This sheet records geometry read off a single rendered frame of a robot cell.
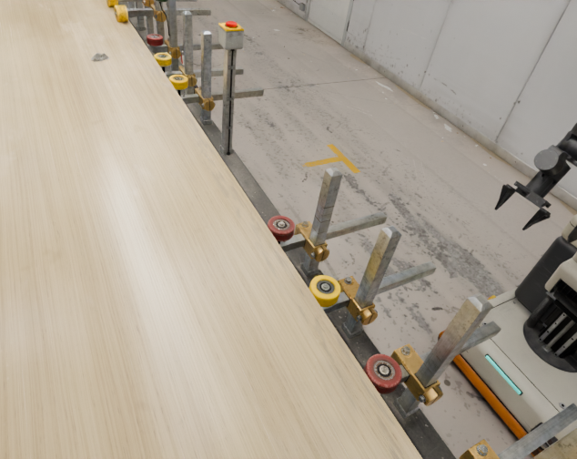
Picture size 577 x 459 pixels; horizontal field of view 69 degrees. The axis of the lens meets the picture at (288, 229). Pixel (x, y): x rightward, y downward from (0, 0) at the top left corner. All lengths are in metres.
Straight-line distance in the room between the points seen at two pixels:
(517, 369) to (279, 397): 1.30
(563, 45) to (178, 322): 3.33
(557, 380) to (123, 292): 1.70
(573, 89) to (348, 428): 3.18
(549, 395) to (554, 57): 2.51
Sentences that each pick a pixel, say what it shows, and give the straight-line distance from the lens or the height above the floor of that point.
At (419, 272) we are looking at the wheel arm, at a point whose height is 0.83.
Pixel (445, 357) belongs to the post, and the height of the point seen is 0.98.
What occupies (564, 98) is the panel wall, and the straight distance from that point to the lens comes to 3.75.
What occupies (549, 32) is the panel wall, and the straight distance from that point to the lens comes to 3.83.
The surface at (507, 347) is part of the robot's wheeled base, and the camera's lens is 2.07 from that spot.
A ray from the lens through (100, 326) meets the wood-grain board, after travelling 1.02.
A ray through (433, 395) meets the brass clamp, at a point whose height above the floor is 0.85.
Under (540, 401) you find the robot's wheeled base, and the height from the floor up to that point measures 0.28.
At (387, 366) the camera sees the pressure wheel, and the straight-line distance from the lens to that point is 1.00.
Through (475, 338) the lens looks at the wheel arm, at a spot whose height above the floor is 0.84.
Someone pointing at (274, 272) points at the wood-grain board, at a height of 0.90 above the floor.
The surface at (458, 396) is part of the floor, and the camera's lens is 2.18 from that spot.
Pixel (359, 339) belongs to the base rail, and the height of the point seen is 0.70.
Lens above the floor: 1.72
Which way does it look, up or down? 42 degrees down
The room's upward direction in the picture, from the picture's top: 10 degrees clockwise
